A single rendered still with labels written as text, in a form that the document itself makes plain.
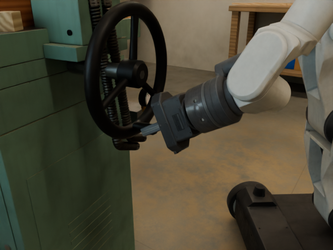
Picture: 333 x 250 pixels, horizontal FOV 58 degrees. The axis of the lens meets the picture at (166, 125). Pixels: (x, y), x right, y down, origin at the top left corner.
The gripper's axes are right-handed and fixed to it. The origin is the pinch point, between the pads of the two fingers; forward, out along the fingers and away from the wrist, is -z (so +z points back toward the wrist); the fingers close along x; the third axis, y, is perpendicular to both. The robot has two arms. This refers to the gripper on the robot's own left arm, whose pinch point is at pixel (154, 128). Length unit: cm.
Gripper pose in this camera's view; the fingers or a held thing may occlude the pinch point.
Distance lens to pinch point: 63.0
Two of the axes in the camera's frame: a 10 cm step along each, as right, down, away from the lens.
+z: 7.7, -3.0, -5.7
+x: -3.6, -9.3, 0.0
